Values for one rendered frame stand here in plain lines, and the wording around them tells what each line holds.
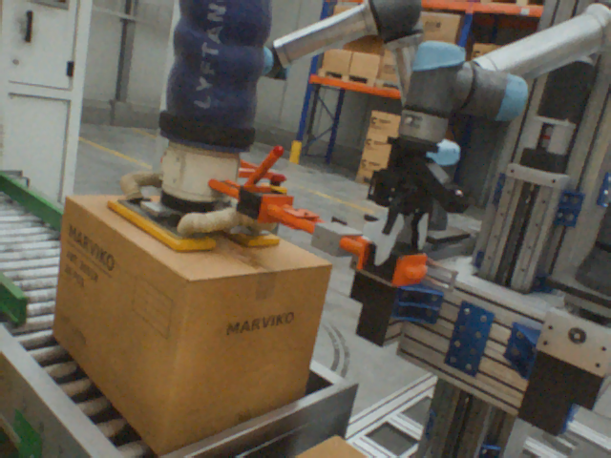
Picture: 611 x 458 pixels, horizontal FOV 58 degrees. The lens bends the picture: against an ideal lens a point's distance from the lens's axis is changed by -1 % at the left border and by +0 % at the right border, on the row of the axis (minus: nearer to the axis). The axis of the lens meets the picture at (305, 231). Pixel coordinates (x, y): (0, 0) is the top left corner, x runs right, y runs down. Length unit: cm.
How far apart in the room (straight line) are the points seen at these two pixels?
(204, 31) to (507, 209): 86
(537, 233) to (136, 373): 101
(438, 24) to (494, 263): 773
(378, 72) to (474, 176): 242
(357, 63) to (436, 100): 891
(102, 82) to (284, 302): 996
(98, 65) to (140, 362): 990
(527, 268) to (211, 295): 81
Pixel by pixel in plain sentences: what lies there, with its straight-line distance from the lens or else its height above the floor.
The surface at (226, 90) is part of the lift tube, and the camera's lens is 126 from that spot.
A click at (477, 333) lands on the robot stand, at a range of 145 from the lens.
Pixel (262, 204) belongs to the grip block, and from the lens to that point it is 112.
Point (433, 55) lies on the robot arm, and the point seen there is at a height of 142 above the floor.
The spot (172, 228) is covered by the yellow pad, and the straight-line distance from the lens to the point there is 127.
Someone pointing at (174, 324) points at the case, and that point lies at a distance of 112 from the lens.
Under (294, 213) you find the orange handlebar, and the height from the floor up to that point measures 110.
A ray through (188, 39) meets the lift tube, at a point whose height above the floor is 138.
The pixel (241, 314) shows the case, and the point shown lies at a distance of 117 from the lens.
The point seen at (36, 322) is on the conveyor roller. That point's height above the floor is 55.
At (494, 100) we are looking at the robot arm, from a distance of 95.
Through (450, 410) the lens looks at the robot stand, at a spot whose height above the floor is 54.
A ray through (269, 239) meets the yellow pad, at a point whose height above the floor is 97.
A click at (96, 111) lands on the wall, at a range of 1089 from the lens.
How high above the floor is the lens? 133
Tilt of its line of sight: 14 degrees down
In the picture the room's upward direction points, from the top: 12 degrees clockwise
